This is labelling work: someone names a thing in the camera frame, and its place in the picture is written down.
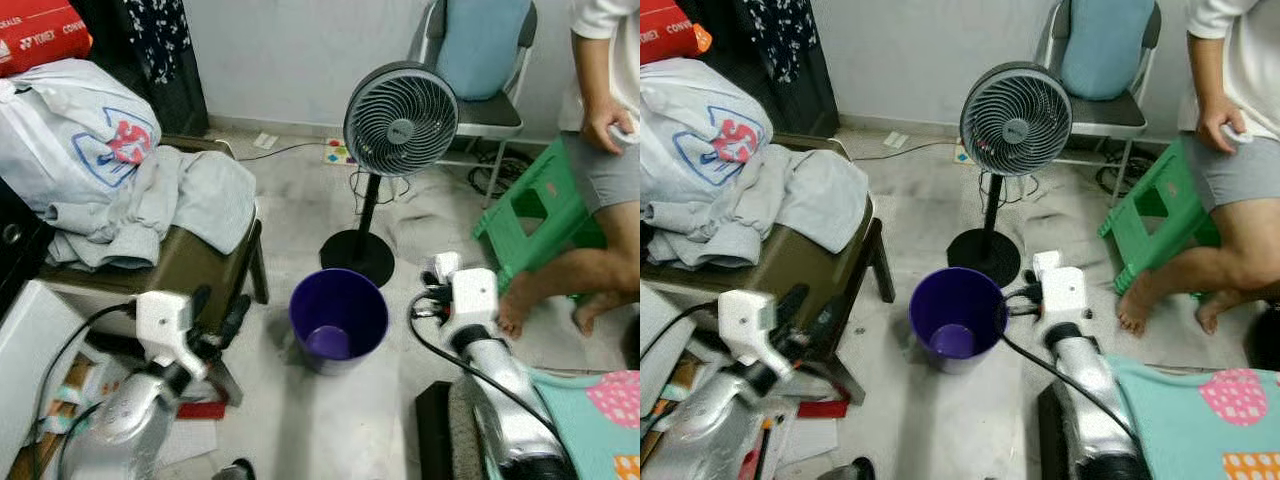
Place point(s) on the white handheld controller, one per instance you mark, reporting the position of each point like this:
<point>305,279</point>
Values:
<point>625,134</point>
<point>1240,134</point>

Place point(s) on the person right forearm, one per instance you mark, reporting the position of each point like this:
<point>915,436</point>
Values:
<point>1210,65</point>
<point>592,70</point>

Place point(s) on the person right hand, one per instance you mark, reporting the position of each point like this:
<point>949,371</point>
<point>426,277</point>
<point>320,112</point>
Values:
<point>1222,125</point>
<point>603,128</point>

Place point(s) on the olive brown cushioned stool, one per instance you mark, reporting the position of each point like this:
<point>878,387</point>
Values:
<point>800,275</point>
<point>185,270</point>

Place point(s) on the purple plastic bucket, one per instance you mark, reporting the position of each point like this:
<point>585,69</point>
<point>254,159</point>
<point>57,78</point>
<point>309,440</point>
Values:
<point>338,320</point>
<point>958,320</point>

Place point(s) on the white paper sheet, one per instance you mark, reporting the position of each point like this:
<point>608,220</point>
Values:
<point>810,440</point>
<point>185,440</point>

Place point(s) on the grey sweatshirt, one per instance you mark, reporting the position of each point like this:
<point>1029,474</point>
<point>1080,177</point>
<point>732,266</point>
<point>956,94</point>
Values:
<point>810,195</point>
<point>190,200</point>

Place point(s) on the robot left leg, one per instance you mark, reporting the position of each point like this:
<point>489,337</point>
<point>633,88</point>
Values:
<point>235,470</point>
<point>850,470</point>

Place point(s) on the green plastic stool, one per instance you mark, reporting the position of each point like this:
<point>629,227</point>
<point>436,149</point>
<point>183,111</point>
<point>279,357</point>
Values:
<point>545,220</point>
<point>1165,215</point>

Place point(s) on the person in grey shorts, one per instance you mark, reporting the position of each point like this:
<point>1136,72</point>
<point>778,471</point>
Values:
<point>590,265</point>
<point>1230,260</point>

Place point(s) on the grey standing fan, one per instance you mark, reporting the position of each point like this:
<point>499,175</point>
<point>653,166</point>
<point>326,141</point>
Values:
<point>400,120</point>
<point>1015,120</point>

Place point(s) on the grey metal chair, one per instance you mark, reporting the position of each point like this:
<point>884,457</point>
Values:
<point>1110,112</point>
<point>490,118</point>

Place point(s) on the white logo plastic bag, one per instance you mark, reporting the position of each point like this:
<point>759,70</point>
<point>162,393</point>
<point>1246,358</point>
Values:
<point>70,130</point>
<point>700,130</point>

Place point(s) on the teal patterned blanket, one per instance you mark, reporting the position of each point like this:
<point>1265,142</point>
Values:
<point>590,430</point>
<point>1200,430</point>

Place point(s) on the black floral garment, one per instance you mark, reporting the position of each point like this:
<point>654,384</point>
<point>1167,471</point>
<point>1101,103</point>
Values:
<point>780,50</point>
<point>150,50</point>

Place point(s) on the blue chair cushion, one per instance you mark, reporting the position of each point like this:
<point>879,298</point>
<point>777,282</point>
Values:
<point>485,45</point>
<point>1105,45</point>

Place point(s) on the red racket bag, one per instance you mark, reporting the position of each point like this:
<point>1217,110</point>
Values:
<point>670,30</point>
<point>40,35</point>

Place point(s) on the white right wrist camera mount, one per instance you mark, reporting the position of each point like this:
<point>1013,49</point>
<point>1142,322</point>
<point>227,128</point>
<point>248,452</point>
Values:
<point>1065,300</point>
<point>475,300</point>

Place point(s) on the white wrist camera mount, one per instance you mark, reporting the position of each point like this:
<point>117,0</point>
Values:
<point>165,320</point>
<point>1065,300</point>
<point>755,320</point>
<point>475,300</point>

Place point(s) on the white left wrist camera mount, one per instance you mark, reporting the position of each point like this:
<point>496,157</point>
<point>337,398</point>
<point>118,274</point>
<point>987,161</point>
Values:
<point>755,320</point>
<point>165,320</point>

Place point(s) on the dark bed frame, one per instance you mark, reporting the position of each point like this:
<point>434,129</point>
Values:
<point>432,430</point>
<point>1055,430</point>

